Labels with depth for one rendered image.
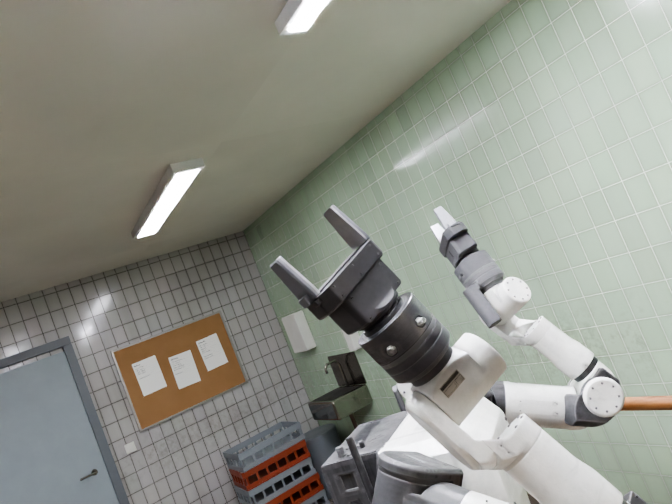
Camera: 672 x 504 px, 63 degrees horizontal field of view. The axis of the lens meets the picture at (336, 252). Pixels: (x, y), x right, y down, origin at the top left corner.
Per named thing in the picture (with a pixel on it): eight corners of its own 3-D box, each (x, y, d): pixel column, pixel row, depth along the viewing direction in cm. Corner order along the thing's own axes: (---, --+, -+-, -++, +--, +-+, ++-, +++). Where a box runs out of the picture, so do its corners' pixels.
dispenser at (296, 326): (317, 346, 499) (302, 309, 502) (307, 350, 493) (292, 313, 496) (304, 349, 523) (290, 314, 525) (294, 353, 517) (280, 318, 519)
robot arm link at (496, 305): (507, 254, 121) (541, 295, 116) (484, 281, 129) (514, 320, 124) (471, 268, 115) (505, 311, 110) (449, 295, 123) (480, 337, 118)
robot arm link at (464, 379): (394, 372, 60) (464, 443, 61) (455, 303, 63) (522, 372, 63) (366, 364, 71) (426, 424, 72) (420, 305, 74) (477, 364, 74)
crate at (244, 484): (311, 455, 465) (304, 439, 466) (247, 491, 436) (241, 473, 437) (294, 452, 500) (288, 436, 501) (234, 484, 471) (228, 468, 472)
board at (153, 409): (248, 382, 518) (220, 309, 523) (140, 432, 462) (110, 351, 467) (247, 382, 520) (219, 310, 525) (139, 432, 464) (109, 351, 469)
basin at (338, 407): (397, 459, 442) (354, 351, 449) (363, 482, 423) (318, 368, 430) (367, 456, 481) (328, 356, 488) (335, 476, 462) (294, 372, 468)
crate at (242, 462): (306, 438, 468) (299, 421, 469) (244, 472, 436) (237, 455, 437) (287, 436, 502) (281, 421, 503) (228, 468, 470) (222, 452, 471)
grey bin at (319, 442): (365, 481, 488) (342, 423, 492) (331, 503, 468) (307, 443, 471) (344, 477, 520) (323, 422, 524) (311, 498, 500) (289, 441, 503)
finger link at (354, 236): (320, 216, 69) (354, 251, 69) (332, 204, 66) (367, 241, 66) (327, 209, 69) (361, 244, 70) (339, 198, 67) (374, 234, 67)
